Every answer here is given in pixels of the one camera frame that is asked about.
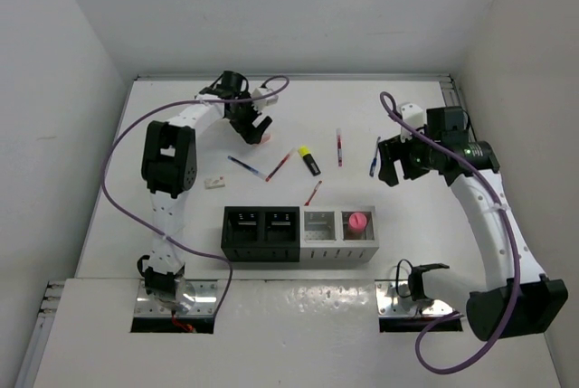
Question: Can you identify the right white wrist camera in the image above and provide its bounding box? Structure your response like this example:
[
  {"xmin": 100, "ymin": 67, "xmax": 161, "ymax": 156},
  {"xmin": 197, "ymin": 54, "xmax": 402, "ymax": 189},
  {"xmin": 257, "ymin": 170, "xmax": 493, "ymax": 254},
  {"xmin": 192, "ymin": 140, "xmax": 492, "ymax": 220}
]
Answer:
[{"xmin": 400, "ymin": 102, "xmax": 426, "ymax": 129}]

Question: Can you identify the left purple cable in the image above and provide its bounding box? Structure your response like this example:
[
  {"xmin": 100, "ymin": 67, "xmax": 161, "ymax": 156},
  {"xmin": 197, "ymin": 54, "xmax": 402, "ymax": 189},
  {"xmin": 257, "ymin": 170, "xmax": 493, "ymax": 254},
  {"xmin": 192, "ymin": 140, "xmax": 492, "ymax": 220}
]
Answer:
[{"xmin": 101, "ymin": 74, "xmax": 290, "ymax": 317}]

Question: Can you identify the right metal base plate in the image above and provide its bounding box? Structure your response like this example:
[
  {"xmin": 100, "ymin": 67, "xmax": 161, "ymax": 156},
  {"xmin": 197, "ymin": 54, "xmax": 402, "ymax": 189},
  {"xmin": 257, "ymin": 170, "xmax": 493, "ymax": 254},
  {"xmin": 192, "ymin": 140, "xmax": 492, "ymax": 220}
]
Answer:
[{"xmin": 375, "ymin": 280, "xmax": 454, "ymax": 319}]

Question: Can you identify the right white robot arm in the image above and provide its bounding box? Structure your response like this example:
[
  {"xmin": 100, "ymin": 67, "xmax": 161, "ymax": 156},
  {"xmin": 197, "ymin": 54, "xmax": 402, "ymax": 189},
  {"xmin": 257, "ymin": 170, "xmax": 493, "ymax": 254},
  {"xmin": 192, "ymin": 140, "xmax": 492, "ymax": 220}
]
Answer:
[{"xmin": 378, "ymin": 102, "xmax": 568, "ymax": 341}]

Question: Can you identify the blue gel pen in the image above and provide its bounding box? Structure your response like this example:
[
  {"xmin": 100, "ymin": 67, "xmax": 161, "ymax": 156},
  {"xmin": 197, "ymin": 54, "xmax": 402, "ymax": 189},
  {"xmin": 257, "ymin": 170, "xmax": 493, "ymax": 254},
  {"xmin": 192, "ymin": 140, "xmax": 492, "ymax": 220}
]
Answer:
[{"xmin": 368, "ymin": 137, "xmax": 381, "ymax": 178}]

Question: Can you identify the dark red gel pen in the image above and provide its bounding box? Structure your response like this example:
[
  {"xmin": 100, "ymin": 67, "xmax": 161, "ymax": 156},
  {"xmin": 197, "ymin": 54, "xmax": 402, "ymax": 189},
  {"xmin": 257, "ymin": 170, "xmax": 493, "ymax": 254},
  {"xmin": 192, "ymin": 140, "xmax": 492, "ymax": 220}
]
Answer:
[{"xmin": 336, "ymin": 128, "xmax": 343, "ymax": 167}]

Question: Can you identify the small red gel pen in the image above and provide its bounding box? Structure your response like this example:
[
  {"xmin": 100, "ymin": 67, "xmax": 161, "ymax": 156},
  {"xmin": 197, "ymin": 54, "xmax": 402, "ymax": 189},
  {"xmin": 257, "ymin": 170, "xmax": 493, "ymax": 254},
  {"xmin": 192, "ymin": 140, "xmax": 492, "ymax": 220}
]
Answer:
[{"xmin": 304, "ymin": 180, "xmax": 323, "ymax": 206}]

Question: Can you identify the pink tape roll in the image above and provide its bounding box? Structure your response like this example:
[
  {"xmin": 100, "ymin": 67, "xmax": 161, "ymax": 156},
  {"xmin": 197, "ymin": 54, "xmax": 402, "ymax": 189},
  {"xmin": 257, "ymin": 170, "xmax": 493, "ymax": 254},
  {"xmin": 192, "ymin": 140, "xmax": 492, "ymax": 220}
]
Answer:
[{"xmin": 345, "ymin": 212, "xmax": 367, "ymax": 240}]

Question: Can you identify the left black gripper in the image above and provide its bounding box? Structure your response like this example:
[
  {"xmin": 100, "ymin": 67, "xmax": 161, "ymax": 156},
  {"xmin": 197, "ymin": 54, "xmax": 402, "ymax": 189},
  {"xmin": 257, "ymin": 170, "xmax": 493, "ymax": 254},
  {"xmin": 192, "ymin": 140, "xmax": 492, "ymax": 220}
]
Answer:
[{"xmin": 226, "ymin": 90, "xmax": 271, "ymax": 144}]

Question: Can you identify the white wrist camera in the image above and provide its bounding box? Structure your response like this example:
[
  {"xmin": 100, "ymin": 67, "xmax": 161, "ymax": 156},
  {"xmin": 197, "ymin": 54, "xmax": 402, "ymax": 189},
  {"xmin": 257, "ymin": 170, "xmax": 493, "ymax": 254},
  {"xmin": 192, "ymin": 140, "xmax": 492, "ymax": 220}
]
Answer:
[
  {"xmin": 400, "ymin": 102, "xmax": 426, "ymax": 129},
  {"xmin": 251, "ymin": 87, "xmax": 279, "ymax": 112}
]

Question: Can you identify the metal base plate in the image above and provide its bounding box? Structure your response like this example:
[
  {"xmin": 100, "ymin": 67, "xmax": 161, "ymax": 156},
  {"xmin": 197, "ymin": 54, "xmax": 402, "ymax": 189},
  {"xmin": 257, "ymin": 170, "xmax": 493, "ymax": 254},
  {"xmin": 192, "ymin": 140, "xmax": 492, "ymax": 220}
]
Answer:
[
  {"xmin": 375, "ymin": 280, "xmax": 454, "ymax": 319},
  {"xmin": 133, "ymin": 279, "xmax": 217, "ymax": 318}
]

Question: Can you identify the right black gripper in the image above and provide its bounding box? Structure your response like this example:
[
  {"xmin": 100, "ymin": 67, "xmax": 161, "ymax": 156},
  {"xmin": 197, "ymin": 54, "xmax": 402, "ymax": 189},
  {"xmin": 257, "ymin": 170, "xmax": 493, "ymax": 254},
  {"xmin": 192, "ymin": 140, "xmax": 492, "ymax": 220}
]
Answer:
[{"xmin": 378, "ymin": 124, "xmax": 439, "ymax": 185}]

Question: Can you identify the yellow black highlighter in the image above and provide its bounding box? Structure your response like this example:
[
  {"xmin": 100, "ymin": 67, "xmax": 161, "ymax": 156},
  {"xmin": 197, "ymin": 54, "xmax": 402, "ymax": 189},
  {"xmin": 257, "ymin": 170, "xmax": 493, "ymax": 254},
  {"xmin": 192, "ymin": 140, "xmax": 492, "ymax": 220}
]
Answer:
[{"xmin": 298, "ymin": 146, "xmax": 321, "ymax": 176}]

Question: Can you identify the red refill pen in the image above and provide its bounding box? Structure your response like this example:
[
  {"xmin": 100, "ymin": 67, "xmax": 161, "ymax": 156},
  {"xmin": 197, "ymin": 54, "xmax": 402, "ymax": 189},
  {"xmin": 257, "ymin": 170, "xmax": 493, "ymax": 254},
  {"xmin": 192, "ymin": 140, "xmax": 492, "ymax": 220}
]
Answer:
[{"xmin": 265, "ymin": 148, "xmax": 296, "ymax": 182}]

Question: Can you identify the blue refill pen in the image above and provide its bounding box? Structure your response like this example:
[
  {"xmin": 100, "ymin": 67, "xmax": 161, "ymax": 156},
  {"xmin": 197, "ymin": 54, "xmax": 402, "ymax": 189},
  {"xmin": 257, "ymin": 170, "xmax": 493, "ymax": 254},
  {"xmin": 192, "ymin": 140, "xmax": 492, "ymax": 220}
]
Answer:
[{"xmin": 227, "ymin": 156, "xmax": 267, "ymax": 180}]

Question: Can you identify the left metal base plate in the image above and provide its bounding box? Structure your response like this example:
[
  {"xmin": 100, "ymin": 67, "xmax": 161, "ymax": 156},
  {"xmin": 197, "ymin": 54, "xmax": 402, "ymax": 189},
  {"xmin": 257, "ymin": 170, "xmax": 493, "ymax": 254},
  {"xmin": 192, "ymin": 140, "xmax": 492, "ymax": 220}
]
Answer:
[{"xmin": 133, "ymin": 279, "xmax": 217, "ymax": 318}]

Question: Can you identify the white staple box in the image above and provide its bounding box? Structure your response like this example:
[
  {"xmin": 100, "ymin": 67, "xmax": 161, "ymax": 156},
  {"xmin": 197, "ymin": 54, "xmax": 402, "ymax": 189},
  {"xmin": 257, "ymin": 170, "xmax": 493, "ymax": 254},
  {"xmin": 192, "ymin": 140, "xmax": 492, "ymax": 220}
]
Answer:
[{"xmin": 204, "ymin": 176, "xmax": 226, "ymax": 190}]

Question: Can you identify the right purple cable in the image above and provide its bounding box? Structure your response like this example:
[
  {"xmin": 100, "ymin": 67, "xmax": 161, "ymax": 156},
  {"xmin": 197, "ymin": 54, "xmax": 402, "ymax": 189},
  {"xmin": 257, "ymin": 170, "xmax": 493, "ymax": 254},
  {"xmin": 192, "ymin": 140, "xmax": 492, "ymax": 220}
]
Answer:
[{"xmin": 378, "ymin": 91, "xmax": 521, "ymax": 374}]

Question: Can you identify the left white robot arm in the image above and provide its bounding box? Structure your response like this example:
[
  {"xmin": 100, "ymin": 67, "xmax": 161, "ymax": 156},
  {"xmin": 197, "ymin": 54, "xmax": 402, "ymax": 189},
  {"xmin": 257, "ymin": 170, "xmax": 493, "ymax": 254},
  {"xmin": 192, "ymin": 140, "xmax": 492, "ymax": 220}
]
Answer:
[{"xmin": 138, "ymin": 71, "xmax": 279, "ymax": 305}]

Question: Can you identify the grey two-slot container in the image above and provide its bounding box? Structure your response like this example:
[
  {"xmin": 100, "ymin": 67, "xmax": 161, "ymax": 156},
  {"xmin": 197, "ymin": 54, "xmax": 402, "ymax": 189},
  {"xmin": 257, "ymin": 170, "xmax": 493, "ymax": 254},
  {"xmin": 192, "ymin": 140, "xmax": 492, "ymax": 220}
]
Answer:
[{"xmin": 299, "ymin": 206, "xmax": 380, "ymax": 264}]

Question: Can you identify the purple cable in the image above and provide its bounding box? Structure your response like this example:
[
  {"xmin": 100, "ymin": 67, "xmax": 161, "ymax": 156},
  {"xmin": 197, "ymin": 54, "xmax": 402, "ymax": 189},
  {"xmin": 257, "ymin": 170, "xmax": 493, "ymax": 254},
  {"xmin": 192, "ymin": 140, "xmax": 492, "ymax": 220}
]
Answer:
[
  {"xmin": 378, "ymin": 91, "xmax": 521, "ymax": 374},
  {"xmin": 101, "ymin": 74, "xmax": 290, "ymax": 317}
]

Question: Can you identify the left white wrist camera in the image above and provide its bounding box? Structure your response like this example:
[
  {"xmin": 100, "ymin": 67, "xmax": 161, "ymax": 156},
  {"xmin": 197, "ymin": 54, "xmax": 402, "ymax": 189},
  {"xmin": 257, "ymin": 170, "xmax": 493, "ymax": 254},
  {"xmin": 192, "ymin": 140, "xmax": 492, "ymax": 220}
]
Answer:
[{"xmin": 251, "ymin": 87, "xmax": 279, "ymax": 112}]

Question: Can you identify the black two-slot container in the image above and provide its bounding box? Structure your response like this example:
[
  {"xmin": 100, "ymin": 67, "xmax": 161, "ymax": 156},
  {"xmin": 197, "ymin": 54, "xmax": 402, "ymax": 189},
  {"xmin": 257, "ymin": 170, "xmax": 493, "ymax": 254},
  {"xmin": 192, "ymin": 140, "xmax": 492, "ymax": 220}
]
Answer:
[{"xmin": 221, "ymin": 206, "xmax": 301, "ymax": 262}]

